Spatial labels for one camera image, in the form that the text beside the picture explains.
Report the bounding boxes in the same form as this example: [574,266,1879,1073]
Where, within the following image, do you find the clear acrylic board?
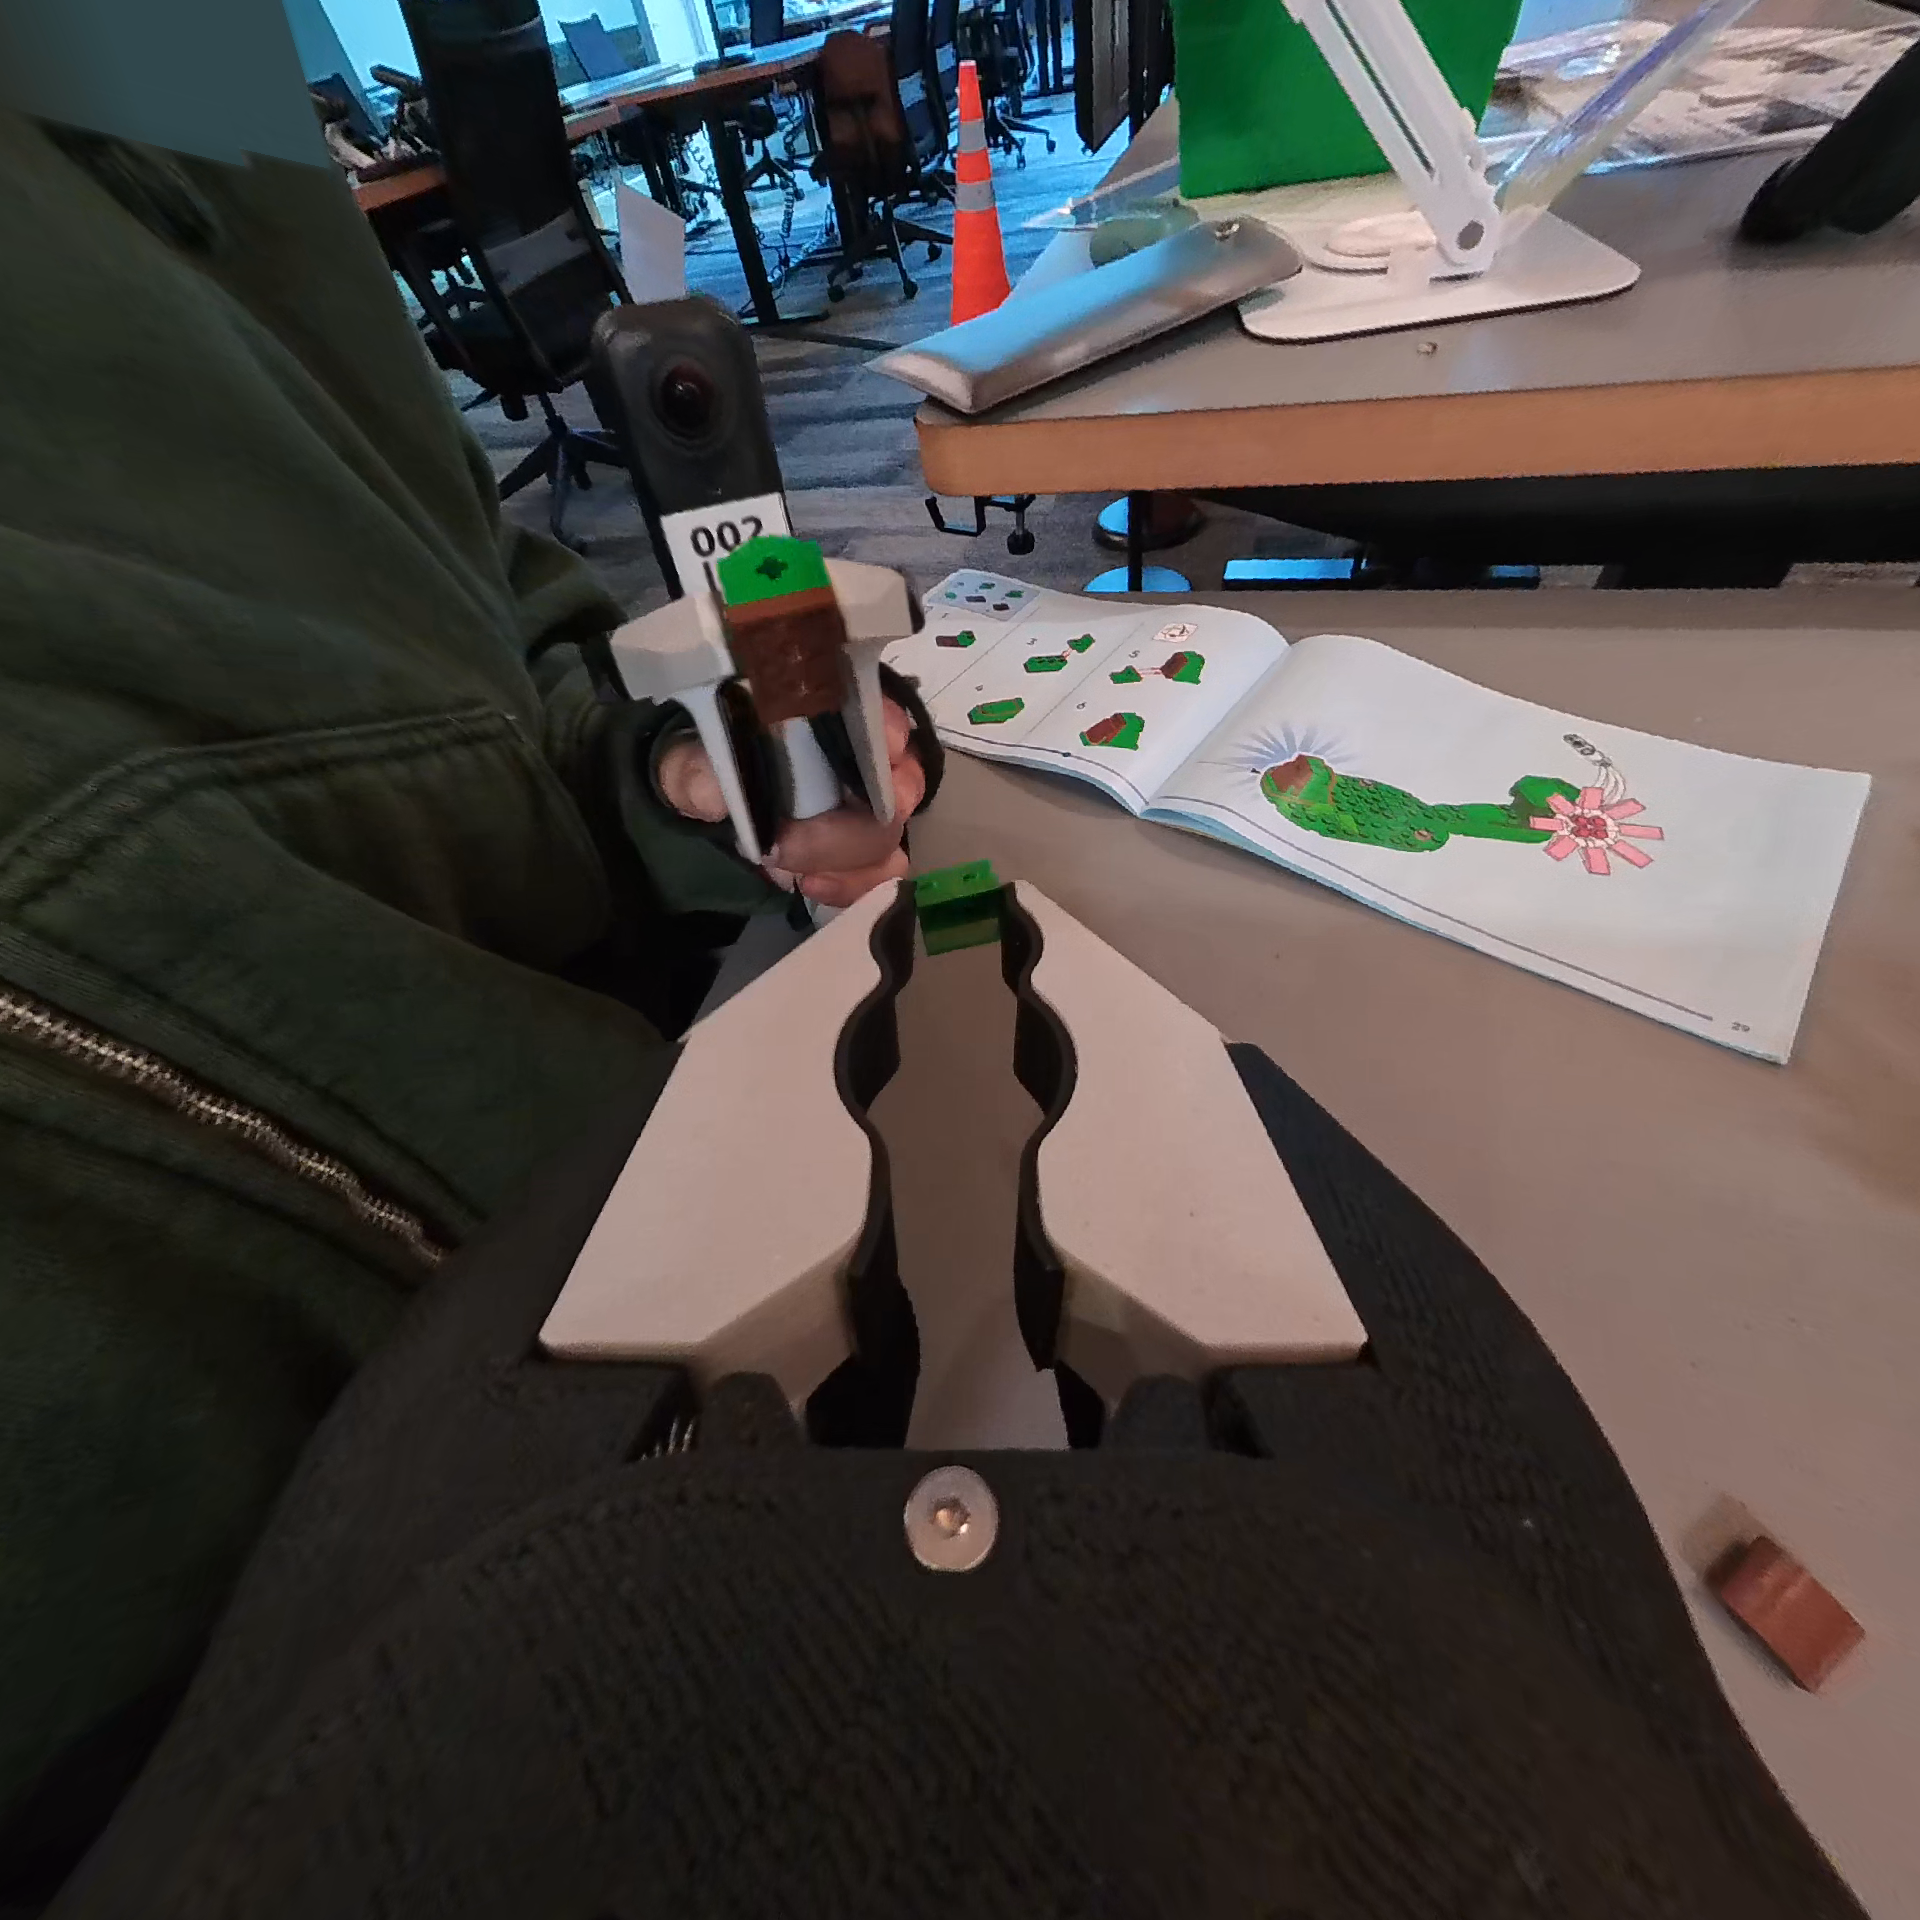
[1493,0,1758,212]

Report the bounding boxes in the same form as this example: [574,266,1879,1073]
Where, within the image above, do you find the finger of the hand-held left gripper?
[830,559,927,829]
[607,597,785,867]

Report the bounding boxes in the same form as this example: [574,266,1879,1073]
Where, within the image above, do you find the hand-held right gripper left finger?
[535,878,922,1450]

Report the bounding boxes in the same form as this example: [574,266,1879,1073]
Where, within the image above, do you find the white articulated stand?
[1242,0,1641,345]

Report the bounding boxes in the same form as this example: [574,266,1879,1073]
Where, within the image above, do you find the black office chair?
[398,0,633,548]
[815,29,963,301]

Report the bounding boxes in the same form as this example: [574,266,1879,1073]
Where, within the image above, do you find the black device on white stand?
[1739,46,1920,243]

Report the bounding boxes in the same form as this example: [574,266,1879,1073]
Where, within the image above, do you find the green lego bracket piece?
[913,860,1009,958]

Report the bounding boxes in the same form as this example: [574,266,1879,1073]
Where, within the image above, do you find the wooden office table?
[359,29,841,325]

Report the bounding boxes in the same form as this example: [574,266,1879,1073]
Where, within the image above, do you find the person's left forearm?
[487,503,797,917]

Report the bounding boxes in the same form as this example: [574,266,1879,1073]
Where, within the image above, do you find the small green lego block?
[714,535,851,730]

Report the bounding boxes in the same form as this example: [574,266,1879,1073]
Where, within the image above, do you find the orange traffic cone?
[949,60,1014,325]

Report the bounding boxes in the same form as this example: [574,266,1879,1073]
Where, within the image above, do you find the person's green hoodie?
[0,113,751,1877]

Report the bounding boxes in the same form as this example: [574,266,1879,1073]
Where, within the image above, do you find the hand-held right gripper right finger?
[999,881,1373,1445]

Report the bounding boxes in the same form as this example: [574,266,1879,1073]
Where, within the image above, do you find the person's left hand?
[650,692,923,910]

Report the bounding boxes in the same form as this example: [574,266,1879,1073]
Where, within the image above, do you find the lego instruction booklet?
[885,566,1875,1068]

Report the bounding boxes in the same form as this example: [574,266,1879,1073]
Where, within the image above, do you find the scattered printed papers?
[1500,23,1920,166]

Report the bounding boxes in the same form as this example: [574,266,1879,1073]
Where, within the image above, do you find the green plastic bin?
[1170,0,1524,202]

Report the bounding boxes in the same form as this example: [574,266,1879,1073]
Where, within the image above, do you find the brown lego slope piece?
[1703,1534,1870,1697]

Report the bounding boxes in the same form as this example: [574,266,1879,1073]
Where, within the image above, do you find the silver pouch case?
[871,217,1305,413]

